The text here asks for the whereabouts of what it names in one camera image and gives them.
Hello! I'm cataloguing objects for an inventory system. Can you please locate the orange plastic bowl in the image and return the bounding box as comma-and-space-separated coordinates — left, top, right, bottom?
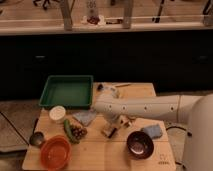
40, 135, 71, 171

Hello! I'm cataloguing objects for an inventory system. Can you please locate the blue cloth left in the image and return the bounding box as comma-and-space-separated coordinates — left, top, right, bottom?
73, 111, 96, 126

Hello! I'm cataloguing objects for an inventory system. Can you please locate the green cucumber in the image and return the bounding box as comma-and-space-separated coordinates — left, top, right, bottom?
63, 119, 79, 144

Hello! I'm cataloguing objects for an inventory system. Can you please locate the brown grapes bunch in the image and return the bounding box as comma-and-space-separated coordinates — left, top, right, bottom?
71, 126, 87, 140

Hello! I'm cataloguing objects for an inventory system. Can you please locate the metal spoon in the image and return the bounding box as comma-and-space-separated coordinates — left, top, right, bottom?
124, 121, 131, 127

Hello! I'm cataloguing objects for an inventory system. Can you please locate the white small bowl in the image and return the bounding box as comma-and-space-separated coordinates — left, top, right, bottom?
49, 106, 66, 123

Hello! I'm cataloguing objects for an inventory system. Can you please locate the metal measuring cup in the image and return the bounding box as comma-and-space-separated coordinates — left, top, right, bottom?
29, 132, 45, 148

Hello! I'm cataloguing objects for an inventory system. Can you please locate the dark purple bowl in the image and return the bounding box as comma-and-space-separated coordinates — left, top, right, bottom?
126, 131, 154, 159

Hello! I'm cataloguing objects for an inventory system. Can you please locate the blue sponge right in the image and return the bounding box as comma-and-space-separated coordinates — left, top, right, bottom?
141, 124, 163, 139

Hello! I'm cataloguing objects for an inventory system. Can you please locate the wooden black eraser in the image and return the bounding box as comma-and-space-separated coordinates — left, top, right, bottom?
101, 124, 119, 138

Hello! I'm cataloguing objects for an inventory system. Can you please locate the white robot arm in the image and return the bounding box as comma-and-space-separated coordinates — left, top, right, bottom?
94, 88, 213, 171

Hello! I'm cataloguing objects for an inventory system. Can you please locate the green plastic tray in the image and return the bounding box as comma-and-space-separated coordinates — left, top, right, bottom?
39, 75, 93, 109

